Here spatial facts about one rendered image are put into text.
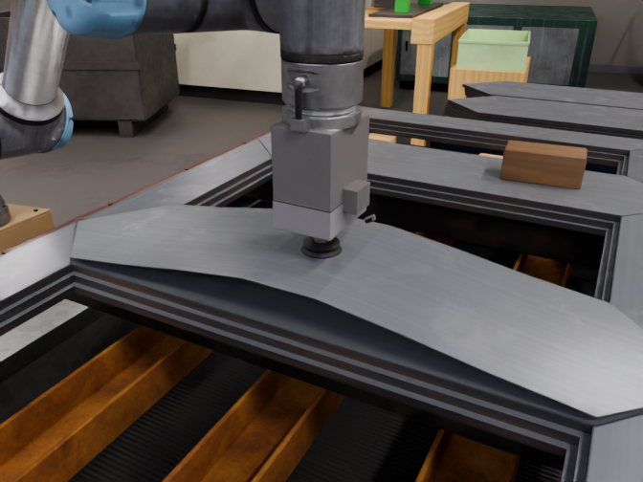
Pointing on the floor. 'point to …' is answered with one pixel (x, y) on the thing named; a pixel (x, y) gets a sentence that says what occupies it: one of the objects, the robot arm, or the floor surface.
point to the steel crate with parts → (116, 77)
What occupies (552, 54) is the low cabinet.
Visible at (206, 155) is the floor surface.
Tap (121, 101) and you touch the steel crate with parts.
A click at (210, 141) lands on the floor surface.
